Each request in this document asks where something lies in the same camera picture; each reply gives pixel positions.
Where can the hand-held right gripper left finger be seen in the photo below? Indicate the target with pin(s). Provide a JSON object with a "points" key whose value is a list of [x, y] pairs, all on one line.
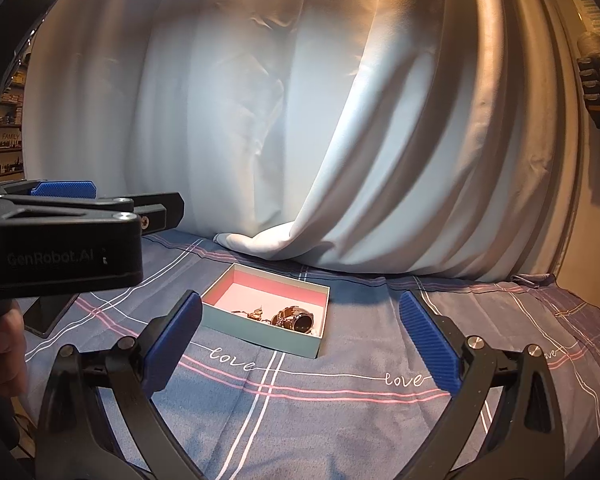
{"points": [[172, 340]]}

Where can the teal box with pink lining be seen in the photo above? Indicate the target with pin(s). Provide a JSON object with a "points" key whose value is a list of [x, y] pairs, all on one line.
{"points": [[220, 305]]}

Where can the background shop shelves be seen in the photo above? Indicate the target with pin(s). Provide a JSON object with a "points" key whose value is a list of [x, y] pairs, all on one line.
{"points": [[5, 135]]}

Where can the blue striped printed cloth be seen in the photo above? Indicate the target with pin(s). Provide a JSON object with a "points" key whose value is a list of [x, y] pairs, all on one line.
{"points": [[355, 410]]}

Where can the black flat phone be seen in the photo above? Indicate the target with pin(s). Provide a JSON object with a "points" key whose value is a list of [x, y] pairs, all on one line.
{"points": [[47, 315]]}

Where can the dark curved object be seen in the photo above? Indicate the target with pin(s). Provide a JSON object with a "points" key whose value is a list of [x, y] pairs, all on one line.
{"points": [[10, 35]]}

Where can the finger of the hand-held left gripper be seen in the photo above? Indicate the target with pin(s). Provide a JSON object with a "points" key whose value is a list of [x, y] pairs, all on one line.
{"points": [[155, 210], [65, 189]]}

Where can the white curtain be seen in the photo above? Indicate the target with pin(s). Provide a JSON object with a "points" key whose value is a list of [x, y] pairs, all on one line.
{"points": [[280, 110]]}

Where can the person's left hand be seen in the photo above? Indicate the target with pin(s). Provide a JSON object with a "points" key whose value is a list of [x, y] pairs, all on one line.
{"points": [[5, 345]]}

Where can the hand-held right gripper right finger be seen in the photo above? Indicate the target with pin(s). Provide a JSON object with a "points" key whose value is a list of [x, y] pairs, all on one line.
{"points": [[427, 340]]}

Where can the rhinestone jewelry piece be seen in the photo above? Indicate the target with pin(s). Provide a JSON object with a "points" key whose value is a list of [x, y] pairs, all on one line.
{"points": [[254, 314]]}

